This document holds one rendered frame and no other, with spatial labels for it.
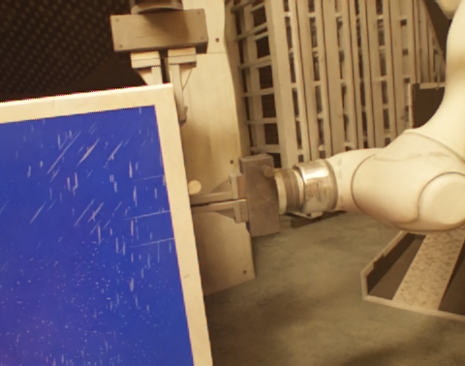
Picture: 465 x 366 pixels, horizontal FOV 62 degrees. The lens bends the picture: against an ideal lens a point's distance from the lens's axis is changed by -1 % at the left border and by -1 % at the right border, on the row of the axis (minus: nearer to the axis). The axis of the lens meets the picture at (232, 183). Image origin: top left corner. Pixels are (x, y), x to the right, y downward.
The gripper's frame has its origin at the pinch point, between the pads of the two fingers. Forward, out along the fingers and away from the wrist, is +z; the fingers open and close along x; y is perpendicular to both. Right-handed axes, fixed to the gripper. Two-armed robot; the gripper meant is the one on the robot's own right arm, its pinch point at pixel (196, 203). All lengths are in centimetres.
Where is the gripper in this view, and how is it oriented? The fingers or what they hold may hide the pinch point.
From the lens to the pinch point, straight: 65.3
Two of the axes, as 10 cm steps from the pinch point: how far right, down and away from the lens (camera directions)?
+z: -9.8, 1.4, -1.2
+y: 1.4, 1.6, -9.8
